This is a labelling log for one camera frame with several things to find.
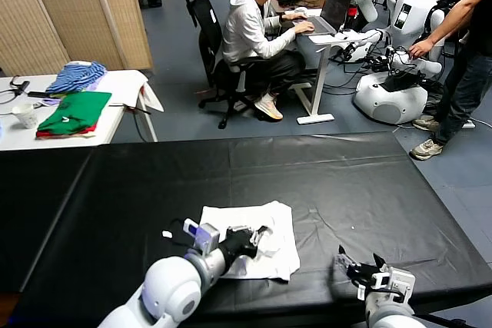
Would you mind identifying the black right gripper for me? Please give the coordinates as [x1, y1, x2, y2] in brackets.
[333, 245, 389, 290]

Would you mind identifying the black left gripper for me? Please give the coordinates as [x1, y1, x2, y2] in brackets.
[222, 224, 274, 258]

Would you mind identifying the white t-shirt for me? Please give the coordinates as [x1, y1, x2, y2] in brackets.
[199, 200, 301, 282]

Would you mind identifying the standing person in dark clothes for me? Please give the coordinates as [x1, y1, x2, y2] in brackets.
[407, 0, 492, 162]

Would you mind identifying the black table cover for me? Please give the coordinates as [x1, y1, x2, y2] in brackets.
[0, 131, 492, 328]

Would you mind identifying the white standing desk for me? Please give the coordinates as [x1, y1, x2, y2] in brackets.
[295, 8, 361, 126]

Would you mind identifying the white folding table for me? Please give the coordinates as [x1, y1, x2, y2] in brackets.
[0, 69, 158, 151]

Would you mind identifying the seated man in white hoodie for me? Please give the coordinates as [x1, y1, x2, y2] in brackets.
[221, 0, 316, 121]

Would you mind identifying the black office chair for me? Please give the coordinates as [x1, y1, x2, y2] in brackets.
[184, 0, 278, 130]

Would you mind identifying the green folded shirt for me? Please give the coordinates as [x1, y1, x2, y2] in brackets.
[37, 91, 112, 135]

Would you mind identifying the red folded shirt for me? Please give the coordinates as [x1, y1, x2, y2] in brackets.
[36, 122, 99, 139]

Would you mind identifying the red cola bottle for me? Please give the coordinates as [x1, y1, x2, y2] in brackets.
[344, 0, 358, 31]

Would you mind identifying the grey laptop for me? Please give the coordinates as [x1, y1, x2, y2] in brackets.
[294, 0, 353, 37]

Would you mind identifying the blue striped shirt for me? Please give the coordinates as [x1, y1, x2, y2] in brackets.
[45, 61, 108, 95]

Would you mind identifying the white humanoid robot on base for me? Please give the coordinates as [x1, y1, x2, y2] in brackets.
[351, 0, 453, 126]

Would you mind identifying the white paper cup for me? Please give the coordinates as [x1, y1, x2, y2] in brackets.
[11, 104, 38, 130]

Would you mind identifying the woven wooden folding screen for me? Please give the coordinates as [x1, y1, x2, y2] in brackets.
[0, 0, 154, 78]

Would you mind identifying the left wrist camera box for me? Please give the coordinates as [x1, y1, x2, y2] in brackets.
[182, 218, 221, 256]

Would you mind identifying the black metal table frame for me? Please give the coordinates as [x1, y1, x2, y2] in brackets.
[414, 312, 468, 328]

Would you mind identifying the thin black cable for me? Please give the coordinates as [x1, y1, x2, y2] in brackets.
[108, 103, 151, 141]

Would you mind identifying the black floor cable bundle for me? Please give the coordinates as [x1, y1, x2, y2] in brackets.
[328, 45, 391, 75]

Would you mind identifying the black corded headset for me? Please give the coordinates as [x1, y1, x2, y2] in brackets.
[0, 75, 31, 105]

